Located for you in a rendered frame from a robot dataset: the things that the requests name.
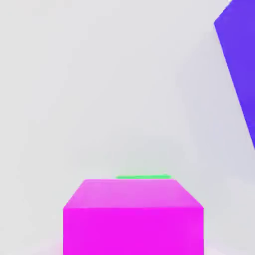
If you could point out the large purple box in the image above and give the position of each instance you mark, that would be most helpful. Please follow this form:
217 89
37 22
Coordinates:
239 59

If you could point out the small green cube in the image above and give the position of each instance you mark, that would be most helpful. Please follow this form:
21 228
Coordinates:
143 177

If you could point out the small magenta cube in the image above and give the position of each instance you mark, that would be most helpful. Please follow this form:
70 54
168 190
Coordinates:
133 227

